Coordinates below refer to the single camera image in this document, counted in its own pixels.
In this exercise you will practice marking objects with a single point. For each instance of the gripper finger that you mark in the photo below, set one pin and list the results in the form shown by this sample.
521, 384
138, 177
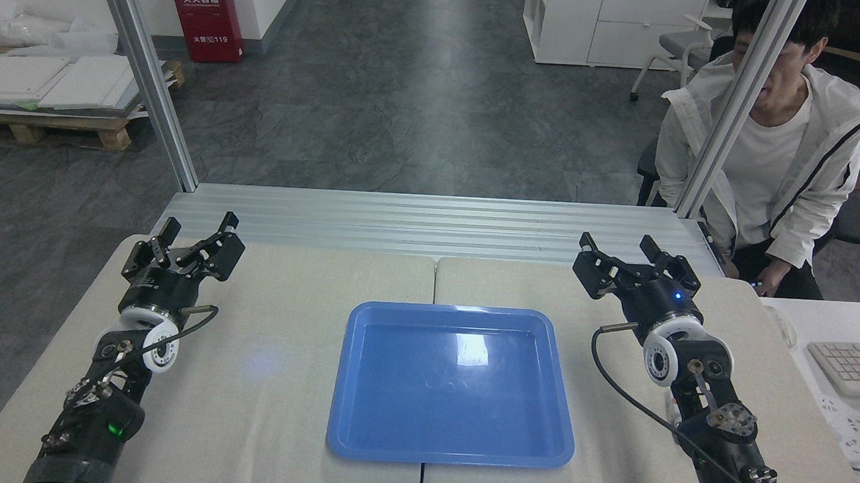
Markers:
599, 274
675, 265
212, 254
151, 250

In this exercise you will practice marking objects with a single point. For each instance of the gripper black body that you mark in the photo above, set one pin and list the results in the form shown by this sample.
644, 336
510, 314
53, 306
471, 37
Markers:
661, 304
161, 286

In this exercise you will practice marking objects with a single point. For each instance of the blue plastic tray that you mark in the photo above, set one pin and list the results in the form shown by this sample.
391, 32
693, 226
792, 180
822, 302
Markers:
452, 386

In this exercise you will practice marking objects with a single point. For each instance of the person's left hand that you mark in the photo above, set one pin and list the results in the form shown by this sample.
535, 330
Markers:
775, 276

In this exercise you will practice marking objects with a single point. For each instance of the white computer mouse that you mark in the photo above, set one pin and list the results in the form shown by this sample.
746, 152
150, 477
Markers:
782, 326

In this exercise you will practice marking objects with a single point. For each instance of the person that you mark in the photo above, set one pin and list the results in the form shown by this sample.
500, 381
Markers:
769, 156

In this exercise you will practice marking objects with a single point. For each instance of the wooden pallet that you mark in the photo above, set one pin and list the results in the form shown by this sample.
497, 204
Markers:
60, 128

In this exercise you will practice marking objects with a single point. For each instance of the white desk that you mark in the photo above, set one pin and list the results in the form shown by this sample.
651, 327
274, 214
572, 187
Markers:
838, 322

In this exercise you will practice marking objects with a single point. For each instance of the black office chair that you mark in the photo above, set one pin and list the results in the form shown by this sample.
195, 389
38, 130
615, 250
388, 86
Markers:
847, 219

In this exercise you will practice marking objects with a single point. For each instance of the stack of white boards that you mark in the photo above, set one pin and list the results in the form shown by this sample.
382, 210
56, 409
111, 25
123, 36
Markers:
48, 82

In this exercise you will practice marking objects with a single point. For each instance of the white keyboard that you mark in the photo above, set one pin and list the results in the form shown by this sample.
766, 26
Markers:
854, 367

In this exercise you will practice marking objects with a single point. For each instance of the grey office chair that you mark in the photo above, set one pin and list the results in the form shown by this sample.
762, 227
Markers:
679, 47

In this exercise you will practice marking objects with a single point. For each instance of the white power strip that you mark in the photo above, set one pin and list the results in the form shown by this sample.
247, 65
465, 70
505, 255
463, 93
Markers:
847, 433

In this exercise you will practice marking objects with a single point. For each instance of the red fire extinguisher box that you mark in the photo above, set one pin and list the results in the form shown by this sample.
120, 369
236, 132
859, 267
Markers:
206, 16

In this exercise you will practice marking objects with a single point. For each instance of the white cabinet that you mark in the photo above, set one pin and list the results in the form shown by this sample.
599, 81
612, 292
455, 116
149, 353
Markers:
603, 26

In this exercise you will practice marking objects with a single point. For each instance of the clear plastic packaging pile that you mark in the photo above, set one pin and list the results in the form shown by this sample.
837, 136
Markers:
21, 29

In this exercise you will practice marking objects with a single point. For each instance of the silver aluminium post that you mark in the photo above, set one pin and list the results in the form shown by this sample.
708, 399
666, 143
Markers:
739, 103
144, 72

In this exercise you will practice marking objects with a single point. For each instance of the ribbed aluminium table frame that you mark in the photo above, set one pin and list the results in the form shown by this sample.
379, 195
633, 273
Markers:
431, 227

